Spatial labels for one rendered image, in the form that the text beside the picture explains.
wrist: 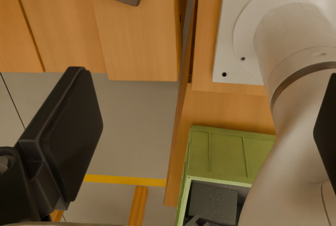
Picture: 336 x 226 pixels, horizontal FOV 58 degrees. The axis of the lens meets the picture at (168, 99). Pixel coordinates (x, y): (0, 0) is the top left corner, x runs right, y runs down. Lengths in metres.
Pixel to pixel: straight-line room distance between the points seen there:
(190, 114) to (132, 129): 1.20
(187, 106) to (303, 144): 0.47
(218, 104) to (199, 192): 0.26
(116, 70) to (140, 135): 1.41
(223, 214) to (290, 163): 0.58
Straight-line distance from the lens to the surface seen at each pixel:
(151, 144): 2.03
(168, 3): 0.52
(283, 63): 0.41
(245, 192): 0.92
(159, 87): 1.72
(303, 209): 0.28
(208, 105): 0.76
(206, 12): 0.57
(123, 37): 0.56
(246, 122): 0.80
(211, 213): 0.88
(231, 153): 0.75
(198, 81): 0.64
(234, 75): 0.60
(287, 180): 0.31
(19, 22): 0.65
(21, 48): 0.67
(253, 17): 0.54
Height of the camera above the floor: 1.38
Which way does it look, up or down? 52 degrees down
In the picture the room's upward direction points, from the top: 170 degrees counter-clockwise
